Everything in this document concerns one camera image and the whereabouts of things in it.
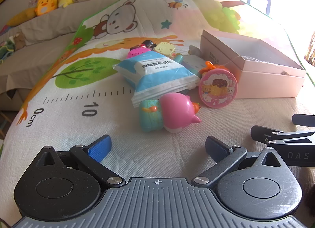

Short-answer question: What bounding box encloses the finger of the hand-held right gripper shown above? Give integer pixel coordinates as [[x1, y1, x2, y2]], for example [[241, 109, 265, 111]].
[[250, 125, 315, 149], [292, 113, 315, 128]]

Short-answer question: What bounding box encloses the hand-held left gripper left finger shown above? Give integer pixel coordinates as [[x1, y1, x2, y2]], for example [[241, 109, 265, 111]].
[[34, 134, 126, 188]]

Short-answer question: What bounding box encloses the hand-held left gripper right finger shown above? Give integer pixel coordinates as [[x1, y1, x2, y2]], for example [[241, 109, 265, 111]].
[[193, 135, 283, 189]]

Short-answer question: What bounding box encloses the pink cardboard box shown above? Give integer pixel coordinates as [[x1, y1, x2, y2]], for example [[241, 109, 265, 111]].
[[199, 29, 307, 99]]

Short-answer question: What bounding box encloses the pink pig toy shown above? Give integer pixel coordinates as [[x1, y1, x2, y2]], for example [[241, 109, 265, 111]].
[[138, 93, 202, 134]]

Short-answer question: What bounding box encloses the round pink bear-print toy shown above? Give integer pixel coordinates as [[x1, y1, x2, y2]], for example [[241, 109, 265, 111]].
[[198, 68, 238, 108]]

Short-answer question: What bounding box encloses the orange plastic toy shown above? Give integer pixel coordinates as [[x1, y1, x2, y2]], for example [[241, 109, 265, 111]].
[[199, 61, 220, 76]]

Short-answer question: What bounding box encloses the blue white wipes packet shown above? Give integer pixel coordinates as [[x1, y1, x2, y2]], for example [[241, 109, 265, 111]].
[[113, 53, 201, 108]]

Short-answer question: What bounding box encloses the pink plastic basket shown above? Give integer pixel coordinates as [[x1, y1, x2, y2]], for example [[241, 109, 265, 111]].
[[127, 48, 150, 59]]

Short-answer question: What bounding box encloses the printed cartoon play mat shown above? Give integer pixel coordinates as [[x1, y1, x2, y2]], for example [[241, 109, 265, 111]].
[[0, 0, 315, 220]]

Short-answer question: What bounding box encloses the small white card box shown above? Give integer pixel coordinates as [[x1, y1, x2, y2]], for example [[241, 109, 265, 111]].
[[183, 55, 206, 71]]

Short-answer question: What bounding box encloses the pale yellow plastic toy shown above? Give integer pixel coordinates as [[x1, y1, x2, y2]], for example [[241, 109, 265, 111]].
[[155, 41, 176, 57]]

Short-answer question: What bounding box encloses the beige covered sofa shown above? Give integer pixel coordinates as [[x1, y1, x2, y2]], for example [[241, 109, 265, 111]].
[[0, 0, 129, 111]]

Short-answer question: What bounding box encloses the black-haired red doll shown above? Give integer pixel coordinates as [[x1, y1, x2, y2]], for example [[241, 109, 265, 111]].
[[134, 40, 157, 51]]

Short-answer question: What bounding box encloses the brown plush toy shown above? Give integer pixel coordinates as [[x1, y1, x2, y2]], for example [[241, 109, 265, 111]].
[[12, 32, 26, 51]]

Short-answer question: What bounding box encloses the long yellow plush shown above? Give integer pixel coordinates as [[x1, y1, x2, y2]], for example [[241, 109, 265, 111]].
[[5, 7, 36, 28]]

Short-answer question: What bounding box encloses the yellow duck plush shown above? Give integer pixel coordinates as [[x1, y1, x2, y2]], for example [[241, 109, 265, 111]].
[[34, 0, 59, 17]]

